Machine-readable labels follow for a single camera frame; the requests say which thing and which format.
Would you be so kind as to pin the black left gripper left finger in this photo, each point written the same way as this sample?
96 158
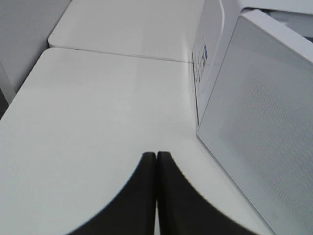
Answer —
132 211

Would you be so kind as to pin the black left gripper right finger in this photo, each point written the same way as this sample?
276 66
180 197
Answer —
182 210

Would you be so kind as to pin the white microwave oven body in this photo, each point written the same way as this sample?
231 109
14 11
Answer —
217 21

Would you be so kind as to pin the white microwave door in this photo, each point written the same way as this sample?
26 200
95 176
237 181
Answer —
258 122

